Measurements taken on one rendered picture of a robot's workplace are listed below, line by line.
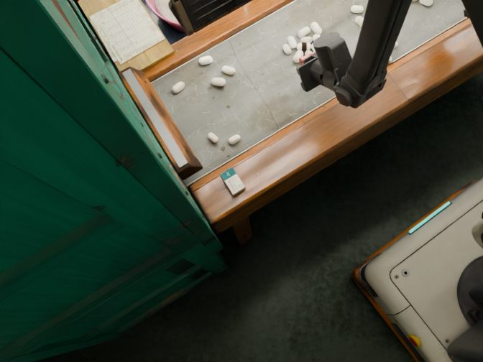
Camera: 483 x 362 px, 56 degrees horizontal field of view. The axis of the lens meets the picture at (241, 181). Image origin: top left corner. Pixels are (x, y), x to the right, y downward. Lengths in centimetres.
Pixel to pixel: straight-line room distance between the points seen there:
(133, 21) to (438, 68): 81
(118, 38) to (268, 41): 40
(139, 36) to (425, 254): 113
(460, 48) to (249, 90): 55
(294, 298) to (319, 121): 88
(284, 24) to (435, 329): 106
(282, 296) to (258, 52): 98
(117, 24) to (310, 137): 60
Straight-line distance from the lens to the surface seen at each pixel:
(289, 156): 112
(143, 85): 113
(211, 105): 120
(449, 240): 168
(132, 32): 130
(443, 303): 165
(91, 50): 69
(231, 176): 108
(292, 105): 119
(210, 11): 94
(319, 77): 104
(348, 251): 187
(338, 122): 116
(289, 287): 183
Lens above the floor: 183
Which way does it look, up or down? 75 degrees down
